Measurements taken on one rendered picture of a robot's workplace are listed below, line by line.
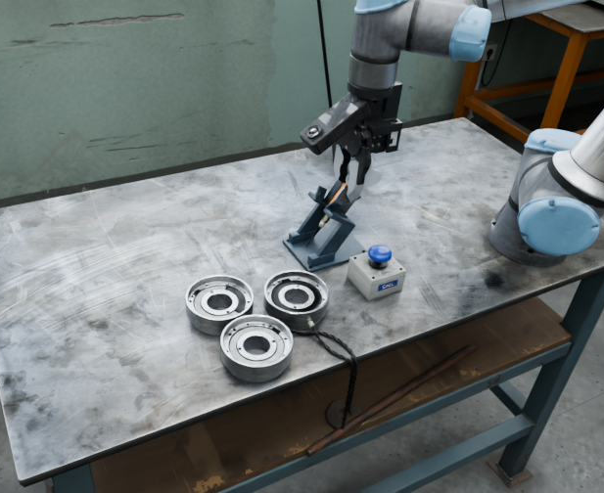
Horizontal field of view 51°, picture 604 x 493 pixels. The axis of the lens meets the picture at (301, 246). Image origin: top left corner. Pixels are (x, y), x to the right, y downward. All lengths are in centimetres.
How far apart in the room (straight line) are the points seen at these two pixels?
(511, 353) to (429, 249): 34
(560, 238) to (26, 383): 81
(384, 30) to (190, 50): 166
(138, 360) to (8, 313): 23
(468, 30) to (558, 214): 31
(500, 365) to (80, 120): 177
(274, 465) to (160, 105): 175
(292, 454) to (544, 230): 57
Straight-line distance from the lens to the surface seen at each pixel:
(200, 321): 97
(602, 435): 215
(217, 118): 273
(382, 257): 105
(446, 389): 132
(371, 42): 98
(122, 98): 255
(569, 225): 105
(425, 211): 132
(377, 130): 104
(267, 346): 96
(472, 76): 325
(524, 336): 149
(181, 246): 116
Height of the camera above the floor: 151
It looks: 37 degrees down
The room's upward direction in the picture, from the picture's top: 6 degrees clockwise
